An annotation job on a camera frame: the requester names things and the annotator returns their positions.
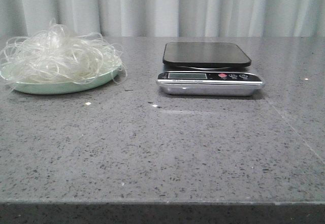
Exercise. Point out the black silver kitchen scale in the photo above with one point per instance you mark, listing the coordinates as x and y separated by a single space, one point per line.
207 68

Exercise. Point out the translucent white vermicelli bundle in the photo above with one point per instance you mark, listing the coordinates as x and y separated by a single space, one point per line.
56 55

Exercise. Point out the light green round plate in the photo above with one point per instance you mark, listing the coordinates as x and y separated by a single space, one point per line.
106 75

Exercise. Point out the white pleated curtain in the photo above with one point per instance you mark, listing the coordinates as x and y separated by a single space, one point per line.
171 18

